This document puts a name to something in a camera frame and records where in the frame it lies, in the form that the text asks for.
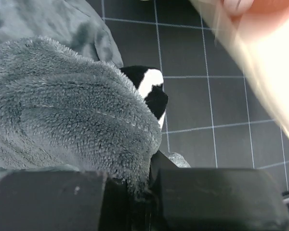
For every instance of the black grid mat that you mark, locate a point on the black grid mat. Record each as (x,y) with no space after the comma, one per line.
(213,118)

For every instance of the zebra and grey pillowcase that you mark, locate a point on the zebra and grey pillowcase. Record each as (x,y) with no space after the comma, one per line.
(66,99)

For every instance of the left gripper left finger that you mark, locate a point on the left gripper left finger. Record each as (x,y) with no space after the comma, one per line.
(62,201)

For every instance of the cream bear print pillow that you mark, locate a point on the cream bear print pillow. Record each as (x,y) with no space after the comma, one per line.
(256,35)

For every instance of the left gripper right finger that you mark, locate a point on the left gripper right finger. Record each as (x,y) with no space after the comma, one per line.
(214,199)

